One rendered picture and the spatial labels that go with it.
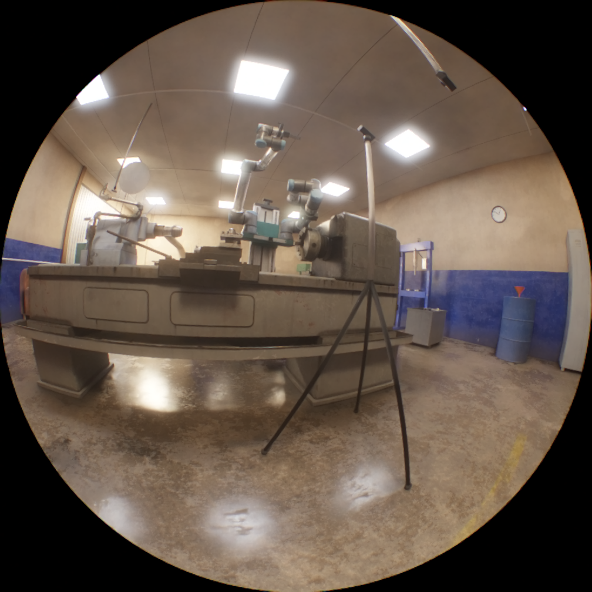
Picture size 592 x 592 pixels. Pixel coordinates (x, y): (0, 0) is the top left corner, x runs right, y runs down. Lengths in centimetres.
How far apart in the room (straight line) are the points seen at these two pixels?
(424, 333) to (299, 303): 236
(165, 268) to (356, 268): 119
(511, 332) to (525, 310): 37
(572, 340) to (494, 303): 168
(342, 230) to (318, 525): 156
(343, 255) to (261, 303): 64
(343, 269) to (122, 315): 139
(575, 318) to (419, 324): 256
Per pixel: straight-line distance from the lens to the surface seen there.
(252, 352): 103
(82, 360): 168
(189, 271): 100
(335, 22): 273
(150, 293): 119
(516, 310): 336
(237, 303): 113
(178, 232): 141
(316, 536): 84
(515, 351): 342
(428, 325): 321
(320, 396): 144
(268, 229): 256
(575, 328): 361
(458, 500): 108
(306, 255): 144
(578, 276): 363
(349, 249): 143
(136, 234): 141
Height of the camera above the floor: 78
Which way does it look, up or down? 3 degrees down
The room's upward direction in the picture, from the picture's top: 4 degrees clockwise
